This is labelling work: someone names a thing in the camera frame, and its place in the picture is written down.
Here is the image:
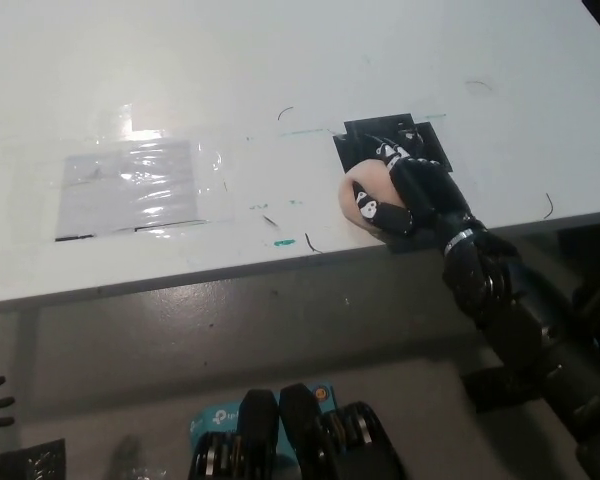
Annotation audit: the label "pink dumpling toy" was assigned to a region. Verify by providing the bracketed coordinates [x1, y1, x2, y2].
[337, 159, 407, 234]

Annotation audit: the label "black tape mask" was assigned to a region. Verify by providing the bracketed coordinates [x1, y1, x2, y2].
[331, 113, 454, 177]

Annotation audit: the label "clear plastic taped sheet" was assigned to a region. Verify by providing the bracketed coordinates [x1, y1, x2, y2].
[54, 139, 207, 243]

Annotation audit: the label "black tape floor patch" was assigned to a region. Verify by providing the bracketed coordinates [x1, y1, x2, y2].
[461, 367, 537, 414]
[0, 438, 67, 480]

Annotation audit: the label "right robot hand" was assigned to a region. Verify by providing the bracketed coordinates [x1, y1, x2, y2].
[349, 141, 487, 252]

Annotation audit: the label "robot torso black teal blocks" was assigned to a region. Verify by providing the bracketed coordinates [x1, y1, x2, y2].
[187, 382, 407, 480]

